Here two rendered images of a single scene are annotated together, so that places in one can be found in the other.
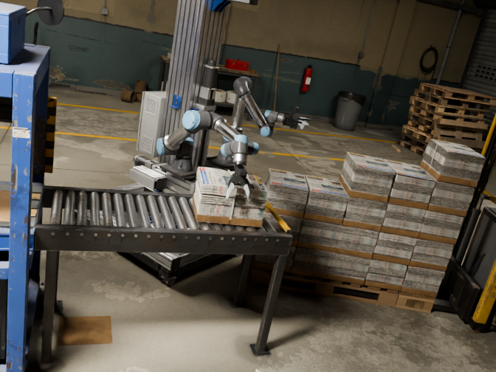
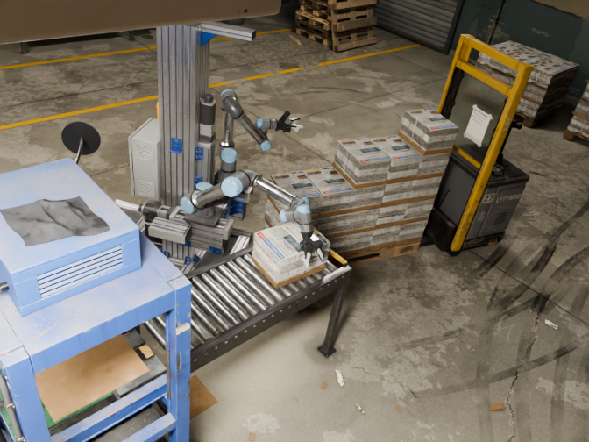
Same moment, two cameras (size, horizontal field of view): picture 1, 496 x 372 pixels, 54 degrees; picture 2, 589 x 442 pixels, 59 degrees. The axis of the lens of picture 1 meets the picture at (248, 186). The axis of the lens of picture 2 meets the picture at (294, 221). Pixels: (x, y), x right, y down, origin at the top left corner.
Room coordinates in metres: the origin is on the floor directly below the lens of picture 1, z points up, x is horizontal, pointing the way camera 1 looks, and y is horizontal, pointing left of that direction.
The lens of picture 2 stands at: (0.39, 1.22, 2.95)
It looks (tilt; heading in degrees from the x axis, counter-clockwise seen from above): 36 degrees down; 334
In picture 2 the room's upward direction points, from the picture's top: 9 degrees clockwise
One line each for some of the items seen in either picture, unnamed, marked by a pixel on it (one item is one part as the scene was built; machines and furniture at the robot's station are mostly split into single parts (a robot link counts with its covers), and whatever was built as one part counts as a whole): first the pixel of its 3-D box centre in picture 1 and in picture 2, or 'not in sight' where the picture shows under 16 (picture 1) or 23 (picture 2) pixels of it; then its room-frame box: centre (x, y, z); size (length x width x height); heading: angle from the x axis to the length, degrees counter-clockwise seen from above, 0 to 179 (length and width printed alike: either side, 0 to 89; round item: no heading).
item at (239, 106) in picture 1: (238, 111); (228, 125); (3.82, 0.19, 1.19); 0.15 x 0.12 x 0.55; 172
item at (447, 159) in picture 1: (429, 226); (411, 185); (3.57, -1.45, 0.65); 0.39 x 0.30 x 1.29; 3
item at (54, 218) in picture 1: (56, 209); (155, 331); (2.33, 0.97, 0.77); 0.47 x 0.05 x 0.05; 21
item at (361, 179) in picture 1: (365, 176); (360, 163); (3.53, -0.85, 0.95); 0.38 x 0.29 x 0.23; 4
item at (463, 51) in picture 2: (478, 183); (437, 131); (3.92, -1.86, 0.97); 0.09 x 0.09 x 1.75; 3
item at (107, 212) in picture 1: (107, 212); (196, 310); (2.42, 0.73, 0.77); 0.47 x 0.05 x 0.05; 21
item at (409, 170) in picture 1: (407, 169); (394, 147); (3.54, -1.14, 1.06); 0.37 x 0.28 x 0.01; 5
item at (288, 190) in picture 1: (331, 237); (335, 218); (3.52, -0.72, 0.42); 1.17 x 0.39 x 0.83; 93
